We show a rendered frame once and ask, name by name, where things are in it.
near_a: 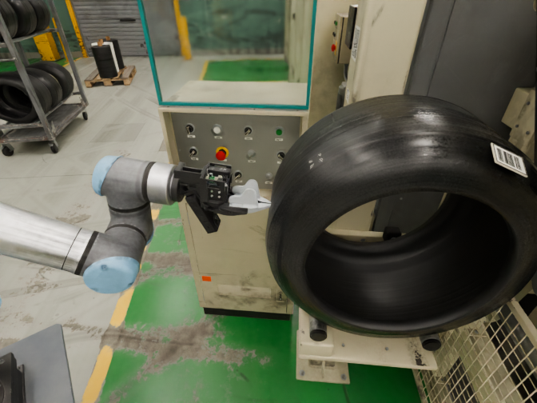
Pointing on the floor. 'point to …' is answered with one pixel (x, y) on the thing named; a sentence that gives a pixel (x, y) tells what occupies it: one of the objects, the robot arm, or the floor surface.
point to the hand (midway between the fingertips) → (265, 206)
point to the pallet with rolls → (109, 64)
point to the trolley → (34, 79)
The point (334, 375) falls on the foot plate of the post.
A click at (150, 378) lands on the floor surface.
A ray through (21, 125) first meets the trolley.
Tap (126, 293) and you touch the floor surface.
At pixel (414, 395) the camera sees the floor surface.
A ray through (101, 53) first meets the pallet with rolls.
